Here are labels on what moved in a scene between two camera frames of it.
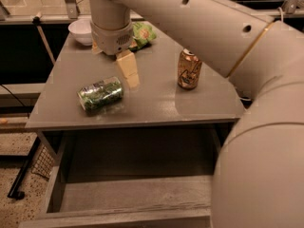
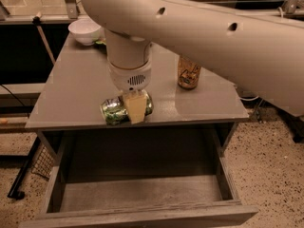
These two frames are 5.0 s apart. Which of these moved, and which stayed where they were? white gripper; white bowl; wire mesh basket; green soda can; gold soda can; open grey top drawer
Moved: green soda can; white gripper
Stayed: white bowl; open grey top drawer; gold soda can; wire mesh basket
